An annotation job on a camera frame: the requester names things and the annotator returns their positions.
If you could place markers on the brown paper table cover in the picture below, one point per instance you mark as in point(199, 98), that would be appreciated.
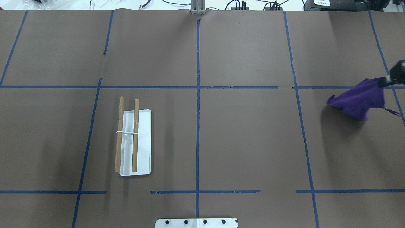
point(202, 120)

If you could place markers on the aluminium frame post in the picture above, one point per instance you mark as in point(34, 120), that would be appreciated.
point(197, 7)

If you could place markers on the rear wooden rack rod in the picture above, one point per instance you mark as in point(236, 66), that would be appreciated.
point(118, 149)

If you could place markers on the purple towel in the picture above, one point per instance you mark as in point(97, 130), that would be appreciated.
point(366, 95)

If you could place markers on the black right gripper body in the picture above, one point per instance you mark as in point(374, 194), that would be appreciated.
point(397, 72)

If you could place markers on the white rack base tray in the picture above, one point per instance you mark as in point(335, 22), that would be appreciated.
point(144, 151)

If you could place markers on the blue tape grid lines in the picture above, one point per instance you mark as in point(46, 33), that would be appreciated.
point(198, 126)

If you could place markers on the black computer box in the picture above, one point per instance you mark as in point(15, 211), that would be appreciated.
point(330, 5)

